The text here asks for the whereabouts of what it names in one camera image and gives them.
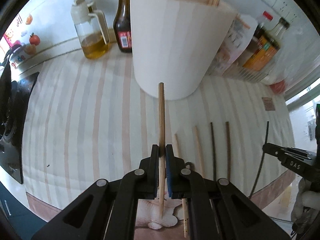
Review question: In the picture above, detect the black gas stove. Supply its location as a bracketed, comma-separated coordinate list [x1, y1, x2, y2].
[0, 71, 40, 185]

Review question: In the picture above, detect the black chopstick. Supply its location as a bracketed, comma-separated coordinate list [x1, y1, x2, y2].
[249, 121, 270, 198]
[225, 121, 231, 181]
[210, 122, 217, 181]

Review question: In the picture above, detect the white plastic bag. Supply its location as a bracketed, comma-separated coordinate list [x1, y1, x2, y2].
[265, 22, 310, 93]

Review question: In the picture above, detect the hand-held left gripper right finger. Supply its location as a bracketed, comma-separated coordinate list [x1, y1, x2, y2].
[165, 144, 292, 240]

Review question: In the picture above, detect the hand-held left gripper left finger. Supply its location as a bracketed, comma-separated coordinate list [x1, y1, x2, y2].
[31, 144, 160, 240]

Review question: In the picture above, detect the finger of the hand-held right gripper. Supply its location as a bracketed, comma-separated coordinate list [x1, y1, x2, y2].
[262, 142, 285, 158]

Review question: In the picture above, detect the glass oil dispenser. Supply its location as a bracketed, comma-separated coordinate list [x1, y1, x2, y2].
[71, 0, 111, 60]

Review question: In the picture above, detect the red cap sauce bottle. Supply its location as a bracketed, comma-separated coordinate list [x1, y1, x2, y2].
[246, 11, 274, 55]

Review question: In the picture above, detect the striped cat print table cloth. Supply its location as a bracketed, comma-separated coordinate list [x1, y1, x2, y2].
[22, 52, 297, 240]

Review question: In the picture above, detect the white seasoning packet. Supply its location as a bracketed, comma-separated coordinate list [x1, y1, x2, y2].
[212, 15, 259, 74]

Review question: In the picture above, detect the dark sauce bottle brown cap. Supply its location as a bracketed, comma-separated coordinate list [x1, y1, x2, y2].
[113, 0, 133, 53]

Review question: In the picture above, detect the window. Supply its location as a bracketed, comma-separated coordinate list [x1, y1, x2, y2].
[285, 80, 320, 145]

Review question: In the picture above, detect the white utensil holder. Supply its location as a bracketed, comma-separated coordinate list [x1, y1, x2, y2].
[129, 0, 237, 101]

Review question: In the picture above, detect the black cap orange label bottle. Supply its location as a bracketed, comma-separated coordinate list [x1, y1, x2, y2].
[242, 17, 291, 73]

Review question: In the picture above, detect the clear plastic bin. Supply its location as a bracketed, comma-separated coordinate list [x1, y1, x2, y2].
[207, 52, 278, 84]

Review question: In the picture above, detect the person's right hand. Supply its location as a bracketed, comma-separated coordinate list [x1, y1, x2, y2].
[291, 179, 320, 233]

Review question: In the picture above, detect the blue cabinet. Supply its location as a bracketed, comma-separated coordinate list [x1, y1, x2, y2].
[0, 182, 48, 228]

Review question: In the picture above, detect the red tomato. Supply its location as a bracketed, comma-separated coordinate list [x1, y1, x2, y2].
[270, 81, 287, 94]

